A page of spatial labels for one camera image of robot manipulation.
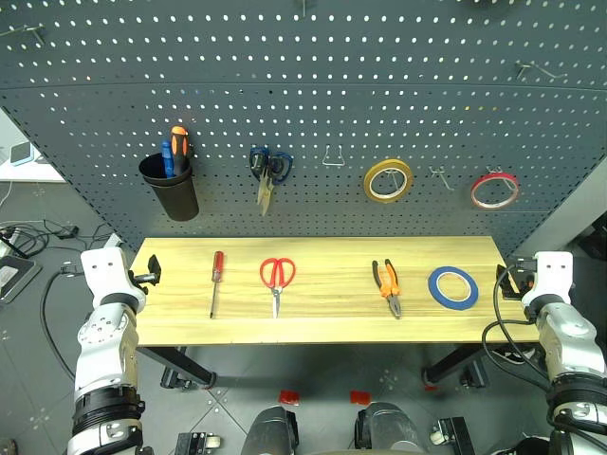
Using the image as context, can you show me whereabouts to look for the blue tape roll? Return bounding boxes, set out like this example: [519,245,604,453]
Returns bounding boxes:
[427,265,480,313]

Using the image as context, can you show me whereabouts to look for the black floor cables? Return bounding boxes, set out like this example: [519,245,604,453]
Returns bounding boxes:
[0,182,113,260]

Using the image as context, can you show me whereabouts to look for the red handled screwdriver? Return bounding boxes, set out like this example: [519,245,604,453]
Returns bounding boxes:
[209,250,226,319]

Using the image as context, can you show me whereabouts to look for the yellow tape roll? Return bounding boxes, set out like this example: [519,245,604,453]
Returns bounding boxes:
[363,158,414,205]

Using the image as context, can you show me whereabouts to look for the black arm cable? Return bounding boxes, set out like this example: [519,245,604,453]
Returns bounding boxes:
[481,263,557,394]
[40,262,87,386]

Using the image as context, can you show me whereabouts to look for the black floor tray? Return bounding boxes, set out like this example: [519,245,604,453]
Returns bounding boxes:
[0,254,43,305]

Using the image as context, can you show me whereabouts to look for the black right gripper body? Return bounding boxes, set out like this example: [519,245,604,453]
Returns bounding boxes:
[513,257,536,294]

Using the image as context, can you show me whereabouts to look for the blue cased phone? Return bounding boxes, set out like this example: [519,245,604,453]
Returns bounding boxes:
[9,141,38,167]

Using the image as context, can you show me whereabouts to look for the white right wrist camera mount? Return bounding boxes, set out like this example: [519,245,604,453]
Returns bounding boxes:
[520,250,575,309]

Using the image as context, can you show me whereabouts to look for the black white shoe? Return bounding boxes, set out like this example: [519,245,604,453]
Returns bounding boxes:
[491,346,540,366]

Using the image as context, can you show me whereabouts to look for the orange black pliers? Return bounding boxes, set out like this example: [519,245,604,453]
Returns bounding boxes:
[371,258,403,319]

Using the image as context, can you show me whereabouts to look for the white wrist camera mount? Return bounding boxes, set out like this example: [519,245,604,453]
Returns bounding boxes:
[520,250,575,309]
[79,246,146,309]

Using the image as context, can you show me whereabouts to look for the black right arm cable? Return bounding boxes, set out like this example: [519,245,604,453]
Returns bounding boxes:
[481,263,557,394]

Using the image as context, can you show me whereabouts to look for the black plastic cup holder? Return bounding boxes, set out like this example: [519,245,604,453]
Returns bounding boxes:
[138,152,200,223]

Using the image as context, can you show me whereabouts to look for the dark rounded shape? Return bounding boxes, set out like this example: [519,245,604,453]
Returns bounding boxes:
[242,405,301,455]
[354,401,429,455]

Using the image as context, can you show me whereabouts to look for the red tape roll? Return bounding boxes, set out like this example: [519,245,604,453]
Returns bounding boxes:
[469,172,521,211]

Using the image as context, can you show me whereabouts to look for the orange black handled screwdriver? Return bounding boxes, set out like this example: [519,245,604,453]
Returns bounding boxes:
[170,125,191,178]

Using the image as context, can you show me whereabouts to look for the white side table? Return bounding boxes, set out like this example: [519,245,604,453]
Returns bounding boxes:
[0,111,65,184]

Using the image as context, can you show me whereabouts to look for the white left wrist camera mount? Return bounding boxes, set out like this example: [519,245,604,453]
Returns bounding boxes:
[79,246,146,309]

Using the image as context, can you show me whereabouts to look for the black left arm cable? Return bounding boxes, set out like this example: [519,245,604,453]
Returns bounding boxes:
[40,262,87,386]

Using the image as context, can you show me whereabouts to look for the blue handled screwdriver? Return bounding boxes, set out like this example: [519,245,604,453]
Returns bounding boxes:
[161,139,175,179]

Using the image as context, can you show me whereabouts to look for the black table leg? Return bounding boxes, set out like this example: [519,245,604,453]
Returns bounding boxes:
[138,346,218,391]
[420,341,491,389]

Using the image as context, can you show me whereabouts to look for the silver wire loop hook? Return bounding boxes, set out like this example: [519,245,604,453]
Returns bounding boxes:
[322,144,346,168]

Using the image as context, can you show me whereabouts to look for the blue handled scissors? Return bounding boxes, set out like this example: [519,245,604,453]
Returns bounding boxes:
[248,146,294,218]

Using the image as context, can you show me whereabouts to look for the red handled scissors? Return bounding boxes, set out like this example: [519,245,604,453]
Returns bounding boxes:
[259,256,297,319]

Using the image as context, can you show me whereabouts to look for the grey pegboard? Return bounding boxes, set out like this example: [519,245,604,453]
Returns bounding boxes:
[0,0,607,257]

